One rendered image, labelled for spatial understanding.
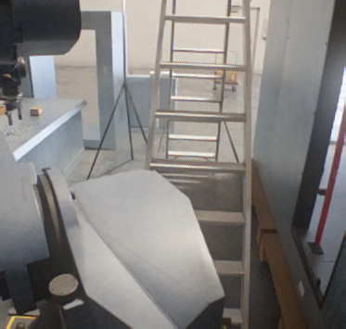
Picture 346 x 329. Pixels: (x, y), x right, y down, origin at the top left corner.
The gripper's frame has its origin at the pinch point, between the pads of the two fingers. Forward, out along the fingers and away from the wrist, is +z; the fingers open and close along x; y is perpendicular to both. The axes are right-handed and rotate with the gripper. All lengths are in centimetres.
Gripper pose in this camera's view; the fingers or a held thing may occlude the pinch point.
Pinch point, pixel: (15, 120)
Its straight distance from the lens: 250.0
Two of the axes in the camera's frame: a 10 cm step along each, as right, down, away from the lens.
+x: 0.8, -3.8, 9.2
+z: -0.3, 9.2, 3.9
